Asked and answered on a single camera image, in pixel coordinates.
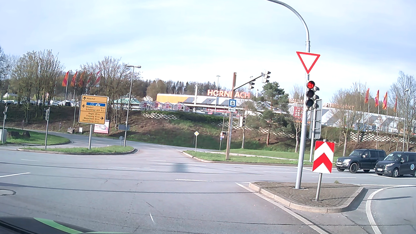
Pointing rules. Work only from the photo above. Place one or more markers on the large store building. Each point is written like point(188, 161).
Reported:
point(201, 103)

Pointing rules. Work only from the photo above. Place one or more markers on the small priority road sign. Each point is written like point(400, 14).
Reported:
point(196, 138)

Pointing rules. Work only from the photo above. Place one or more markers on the brown traffic light pole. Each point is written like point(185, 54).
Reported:
point(229, 134)

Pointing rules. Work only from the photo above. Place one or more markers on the grassy earth bank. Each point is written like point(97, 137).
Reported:
point(176, 129)

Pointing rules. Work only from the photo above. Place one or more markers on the wood of trees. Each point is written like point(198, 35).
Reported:
point(180, 87)

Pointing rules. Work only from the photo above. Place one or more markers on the grass traffic island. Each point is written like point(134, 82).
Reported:
point(242, 158)
point(88, 149)

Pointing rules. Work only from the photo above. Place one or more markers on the pine tree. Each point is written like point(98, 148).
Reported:
point(271, 107)

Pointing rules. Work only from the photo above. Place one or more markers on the traffic light with give-way sign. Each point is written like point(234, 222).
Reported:
point(302, 140)

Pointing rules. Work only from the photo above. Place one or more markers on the red white billboard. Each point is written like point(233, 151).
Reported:
point(101, 127)

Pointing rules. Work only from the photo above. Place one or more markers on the yellow direction sign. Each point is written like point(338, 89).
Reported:
point(93, 109)

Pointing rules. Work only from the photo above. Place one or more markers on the grey asphalt road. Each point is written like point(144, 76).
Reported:
point(118, 199)

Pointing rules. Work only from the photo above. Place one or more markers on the red white chevron sign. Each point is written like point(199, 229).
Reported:
point(323, 157)

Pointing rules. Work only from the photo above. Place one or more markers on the cobbled kerbed traffic island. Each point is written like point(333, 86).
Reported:
point(306, 195)

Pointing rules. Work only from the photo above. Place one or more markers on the row of orange flags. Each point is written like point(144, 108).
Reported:
point(79, 79)
point(378, 100)

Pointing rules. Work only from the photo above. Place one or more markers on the black suv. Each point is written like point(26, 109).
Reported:
point(360, 159)

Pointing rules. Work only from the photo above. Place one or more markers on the traffic light on pole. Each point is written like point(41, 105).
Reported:
point(46, 121)
point(4, 118)

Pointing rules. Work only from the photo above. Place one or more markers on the row of parked cars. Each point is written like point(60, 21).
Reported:
point(25, 101)

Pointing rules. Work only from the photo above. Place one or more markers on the row of bare trees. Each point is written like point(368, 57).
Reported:
point(27, 78)
point(393, 110)

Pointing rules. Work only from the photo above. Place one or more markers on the road markings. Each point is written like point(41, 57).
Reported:
point(371, 218)

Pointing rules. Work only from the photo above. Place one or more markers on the dark van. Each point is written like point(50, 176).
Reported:
point(398, 164)

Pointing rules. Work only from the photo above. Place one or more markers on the grey street cabinet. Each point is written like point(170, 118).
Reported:
point(2, 135)

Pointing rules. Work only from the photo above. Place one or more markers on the double-headed lamp post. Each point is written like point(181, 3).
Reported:
point(128, 106)

